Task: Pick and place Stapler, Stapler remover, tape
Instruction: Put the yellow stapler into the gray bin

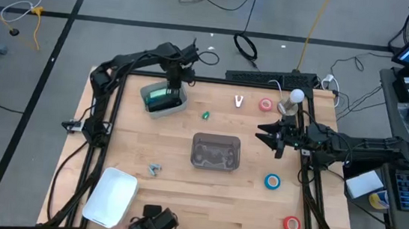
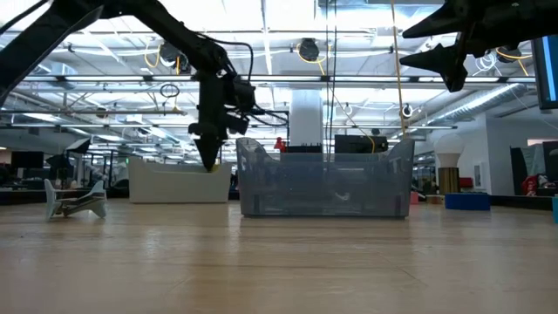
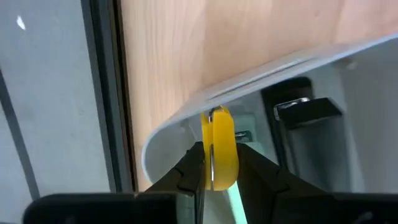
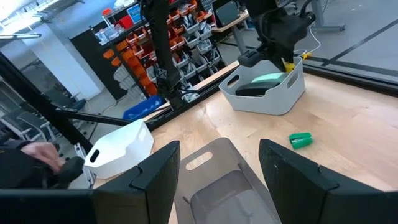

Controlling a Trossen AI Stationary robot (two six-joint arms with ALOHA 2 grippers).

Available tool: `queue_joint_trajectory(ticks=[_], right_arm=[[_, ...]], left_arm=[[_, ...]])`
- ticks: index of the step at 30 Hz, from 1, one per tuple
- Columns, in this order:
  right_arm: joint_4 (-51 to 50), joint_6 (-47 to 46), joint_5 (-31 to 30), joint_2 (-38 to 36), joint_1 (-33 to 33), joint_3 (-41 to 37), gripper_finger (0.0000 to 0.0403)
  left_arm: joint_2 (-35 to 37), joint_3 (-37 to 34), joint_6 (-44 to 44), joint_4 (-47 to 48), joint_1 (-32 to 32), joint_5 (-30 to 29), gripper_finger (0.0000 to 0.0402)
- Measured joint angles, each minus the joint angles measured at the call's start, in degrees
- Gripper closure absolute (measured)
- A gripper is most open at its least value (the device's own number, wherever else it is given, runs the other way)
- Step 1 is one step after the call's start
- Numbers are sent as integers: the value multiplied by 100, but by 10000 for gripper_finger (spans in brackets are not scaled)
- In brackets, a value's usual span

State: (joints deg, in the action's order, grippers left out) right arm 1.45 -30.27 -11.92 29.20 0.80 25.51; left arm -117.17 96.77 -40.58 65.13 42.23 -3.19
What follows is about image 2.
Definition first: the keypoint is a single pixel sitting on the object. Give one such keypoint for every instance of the giant light bulb model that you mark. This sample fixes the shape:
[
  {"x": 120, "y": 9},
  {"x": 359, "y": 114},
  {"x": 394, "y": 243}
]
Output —
[{"x": 449, "y": 150}]

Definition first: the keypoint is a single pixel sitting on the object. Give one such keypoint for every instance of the white staple remover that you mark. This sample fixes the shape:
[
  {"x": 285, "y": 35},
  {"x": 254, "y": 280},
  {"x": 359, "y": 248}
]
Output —
[{"x": 99, "y": 205}]

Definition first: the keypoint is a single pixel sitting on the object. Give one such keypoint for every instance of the silver ventilation duct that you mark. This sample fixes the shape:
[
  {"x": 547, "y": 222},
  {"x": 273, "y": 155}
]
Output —
[{"x": 479, "y": 102}]

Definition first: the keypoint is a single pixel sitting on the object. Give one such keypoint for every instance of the black upright panel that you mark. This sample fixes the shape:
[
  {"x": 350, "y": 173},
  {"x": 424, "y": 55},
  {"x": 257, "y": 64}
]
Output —
[{"x": 519, "y": 165}]

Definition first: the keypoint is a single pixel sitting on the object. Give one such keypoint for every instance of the grey translucent plastic bin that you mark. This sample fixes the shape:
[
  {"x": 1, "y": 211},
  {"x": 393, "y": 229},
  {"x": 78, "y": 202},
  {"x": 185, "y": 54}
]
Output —
[{"x": 327, "y": 187}]

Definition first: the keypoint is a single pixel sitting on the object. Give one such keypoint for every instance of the red box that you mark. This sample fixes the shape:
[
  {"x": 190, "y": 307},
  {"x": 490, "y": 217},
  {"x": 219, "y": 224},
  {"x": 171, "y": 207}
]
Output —
[{"x": 466, "y": 183}]

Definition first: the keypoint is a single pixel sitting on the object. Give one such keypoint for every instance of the black lamp shade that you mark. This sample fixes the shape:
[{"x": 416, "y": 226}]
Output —
[{"x": 59, "y": 163}]

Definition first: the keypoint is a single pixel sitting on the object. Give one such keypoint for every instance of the wooden board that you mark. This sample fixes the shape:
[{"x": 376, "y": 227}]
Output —
[{"x": 435, "y": 200}]

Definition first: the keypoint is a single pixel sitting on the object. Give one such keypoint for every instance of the black softbox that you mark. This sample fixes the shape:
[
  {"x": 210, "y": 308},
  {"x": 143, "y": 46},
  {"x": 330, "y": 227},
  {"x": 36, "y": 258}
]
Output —
[{"x": 80, "y": 146}]

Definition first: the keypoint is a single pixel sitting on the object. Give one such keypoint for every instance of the pink block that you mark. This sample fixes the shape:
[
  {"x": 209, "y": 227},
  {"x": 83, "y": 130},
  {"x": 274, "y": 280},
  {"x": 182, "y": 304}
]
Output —
[{"x": 414, "y": 198}]

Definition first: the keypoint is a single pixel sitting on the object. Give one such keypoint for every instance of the black low box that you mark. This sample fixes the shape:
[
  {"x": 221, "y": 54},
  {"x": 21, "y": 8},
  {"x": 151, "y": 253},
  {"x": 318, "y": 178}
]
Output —
[{"x": 301, "y": 149}]

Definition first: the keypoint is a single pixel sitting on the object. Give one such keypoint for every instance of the white plastic bin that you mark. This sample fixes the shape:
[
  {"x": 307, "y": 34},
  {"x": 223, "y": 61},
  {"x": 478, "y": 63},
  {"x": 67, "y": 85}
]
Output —
[{"x": 174, "y": 187}]

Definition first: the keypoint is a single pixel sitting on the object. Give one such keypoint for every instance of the blue box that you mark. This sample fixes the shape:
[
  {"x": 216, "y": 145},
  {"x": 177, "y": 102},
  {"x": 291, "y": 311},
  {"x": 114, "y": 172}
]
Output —
[{"x": 466, "y": 202}]

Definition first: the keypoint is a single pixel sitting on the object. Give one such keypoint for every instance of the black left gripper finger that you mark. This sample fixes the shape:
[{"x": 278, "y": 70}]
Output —
[{"x": 210, "y": 150}]

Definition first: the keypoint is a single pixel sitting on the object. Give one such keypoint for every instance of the black background monitor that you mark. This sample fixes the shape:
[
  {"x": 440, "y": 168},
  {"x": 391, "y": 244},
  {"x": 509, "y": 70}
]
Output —
[{"x": 26, "y": 160}]

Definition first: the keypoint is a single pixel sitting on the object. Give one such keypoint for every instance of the teal cloth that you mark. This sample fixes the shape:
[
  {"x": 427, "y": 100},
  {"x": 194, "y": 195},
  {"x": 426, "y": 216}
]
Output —
[{"x": 535, "y": 161}]

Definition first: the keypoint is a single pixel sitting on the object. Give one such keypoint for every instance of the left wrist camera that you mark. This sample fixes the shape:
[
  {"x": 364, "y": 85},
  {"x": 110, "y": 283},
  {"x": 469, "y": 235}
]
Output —
[{"x": 245, "y": 98}]

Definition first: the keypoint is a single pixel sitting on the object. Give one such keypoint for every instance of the cyan object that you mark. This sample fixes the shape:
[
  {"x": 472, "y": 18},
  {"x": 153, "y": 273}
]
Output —
[{"x": 555, "y": 209}]

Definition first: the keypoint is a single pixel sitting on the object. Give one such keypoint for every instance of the white building column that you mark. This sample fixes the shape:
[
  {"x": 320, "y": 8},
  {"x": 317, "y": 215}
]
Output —
[{"x": 306, "y": 118}]

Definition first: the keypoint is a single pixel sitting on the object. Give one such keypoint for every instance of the black computer monitor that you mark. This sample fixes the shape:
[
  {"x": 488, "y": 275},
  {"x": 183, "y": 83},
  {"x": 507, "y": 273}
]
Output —
[{"x": 545, "y": 74}]

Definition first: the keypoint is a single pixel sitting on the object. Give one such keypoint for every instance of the long ceiling light bar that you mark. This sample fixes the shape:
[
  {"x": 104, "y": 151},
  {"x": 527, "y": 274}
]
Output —
[{"x": 305, "y": 79}]

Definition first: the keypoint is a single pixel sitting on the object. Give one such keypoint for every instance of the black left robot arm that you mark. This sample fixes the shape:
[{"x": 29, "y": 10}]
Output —
[{"x": 174, "y": 30}]

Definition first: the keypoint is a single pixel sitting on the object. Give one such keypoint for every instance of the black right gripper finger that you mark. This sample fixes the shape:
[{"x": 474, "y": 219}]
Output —
[
  {"x": 449, "y": 61},
  {"x": 449, "y": 19}
]

